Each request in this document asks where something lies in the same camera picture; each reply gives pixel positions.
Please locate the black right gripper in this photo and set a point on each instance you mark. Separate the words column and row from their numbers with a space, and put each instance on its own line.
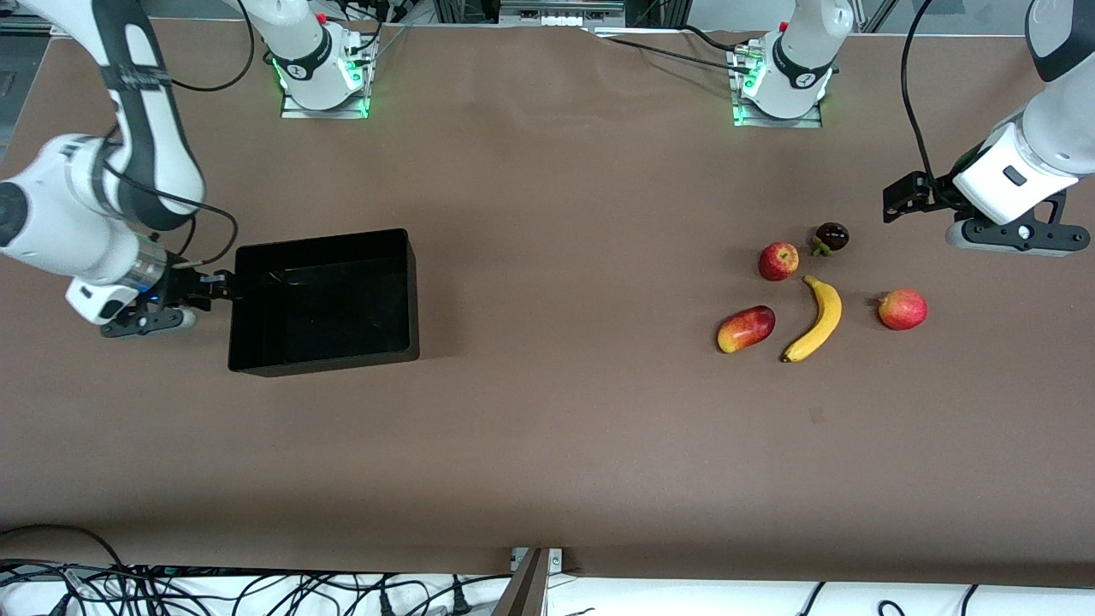
column 181, row 285

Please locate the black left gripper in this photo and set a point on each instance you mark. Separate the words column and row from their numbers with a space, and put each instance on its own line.
column 939, row 190

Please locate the black plastic box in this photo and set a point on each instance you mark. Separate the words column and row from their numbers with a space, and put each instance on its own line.
column 325, row 299

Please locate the red yellow apple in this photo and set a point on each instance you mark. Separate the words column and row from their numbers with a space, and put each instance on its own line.
column 778, row 262

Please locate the yellow banana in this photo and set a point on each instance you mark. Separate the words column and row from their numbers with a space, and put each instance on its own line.
column 823, row 321

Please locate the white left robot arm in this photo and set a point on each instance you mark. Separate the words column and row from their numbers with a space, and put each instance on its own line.
column 1052, row 128

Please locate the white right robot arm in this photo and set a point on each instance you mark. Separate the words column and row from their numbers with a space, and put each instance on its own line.
column 51, row 214

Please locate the dark purple mangosteen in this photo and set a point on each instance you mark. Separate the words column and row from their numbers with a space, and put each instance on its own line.
column 831, row 237

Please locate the red round pomegranate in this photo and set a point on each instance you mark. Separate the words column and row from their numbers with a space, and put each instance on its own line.
column 902, row 310

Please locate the red yellow mango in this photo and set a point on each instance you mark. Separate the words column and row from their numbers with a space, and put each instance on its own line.
column 746, row 329

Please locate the white power strip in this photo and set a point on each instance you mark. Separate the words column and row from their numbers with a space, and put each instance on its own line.
column 560, row 10

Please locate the metal base plate green light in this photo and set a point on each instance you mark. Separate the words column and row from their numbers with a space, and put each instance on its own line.
column 744, row 115
column 295, row 109

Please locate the dark metal post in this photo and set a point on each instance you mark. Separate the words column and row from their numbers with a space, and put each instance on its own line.
column 522, row 590

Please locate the metal table edge bracket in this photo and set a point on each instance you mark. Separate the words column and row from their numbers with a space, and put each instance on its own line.
column 554, row 559

